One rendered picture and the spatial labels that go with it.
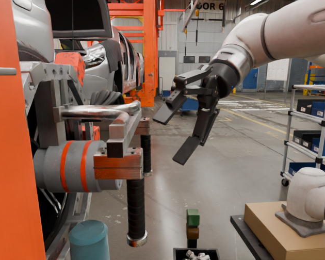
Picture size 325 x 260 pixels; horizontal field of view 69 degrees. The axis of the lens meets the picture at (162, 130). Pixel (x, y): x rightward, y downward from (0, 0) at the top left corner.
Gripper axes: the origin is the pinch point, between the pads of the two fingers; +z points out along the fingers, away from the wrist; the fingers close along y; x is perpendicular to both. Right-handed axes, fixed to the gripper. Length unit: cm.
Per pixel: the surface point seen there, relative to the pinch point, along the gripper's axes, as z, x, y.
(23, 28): -20, -102, 5
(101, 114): 2.2, -19.5, 1.6
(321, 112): -134, 8, -125
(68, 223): 28, -33, -30
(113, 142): 8.4, -4.7, 7.0
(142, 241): 18.0, 1.1, -12.4
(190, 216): 3.6, -2.8, -38.1
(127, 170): 10.1, -3.1, 1.0
